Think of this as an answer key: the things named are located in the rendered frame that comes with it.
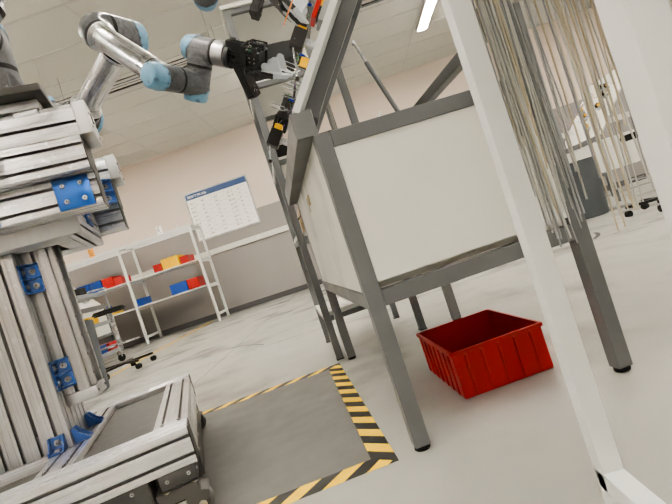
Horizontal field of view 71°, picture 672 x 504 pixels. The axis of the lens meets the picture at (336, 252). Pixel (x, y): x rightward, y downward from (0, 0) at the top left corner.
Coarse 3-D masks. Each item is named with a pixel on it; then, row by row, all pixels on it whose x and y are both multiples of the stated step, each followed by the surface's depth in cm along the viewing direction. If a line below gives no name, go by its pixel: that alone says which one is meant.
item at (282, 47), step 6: (276, 42) 244; (282, 42) 243; (288, 42) 244; (270, 48) 242; (276, 48) 243; (282, 48) 243; (288, 48) 244; (270, 54) 242; (276, 54) 243; (288, 54) 244; (288, 60) 243; (294, 66) 244; (258, 78) 241
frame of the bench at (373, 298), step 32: (448, 96) 116; (352, 128) 113; (384, 128) 114; (320, 160) 112; (352, 224) 112; (576, 224) 118; (352, 256) 112; (480, 256) 115; (512, 256) 116; (576, 256) 121; (384, 288) 113; (416, 288) 113; (448, 288) 232; (384, 320) 112; (608, 320) 119; (352, 352) 225; (384, 352) 112; (608, 352) 121; (416, 416) 112; (416, 448) 112
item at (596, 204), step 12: (576, 168) 493; (588, 168) 491; (576, 180) 495; (588, 180) 492; (600, 180) 497; (588, 192) 493; (600, 192) 494; (588, 204) 495; (600, 204) 494; (588, 216) 497
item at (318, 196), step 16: (304, 176) 158; (320, 176) 122; (320, 192) 132; (320, 208) 143; (320, 224) 157; (336, 224) 121; (336, 240) 131; (336, 256) 143; (336, 272) 157; (352, 272) 121; (352, 288) 131
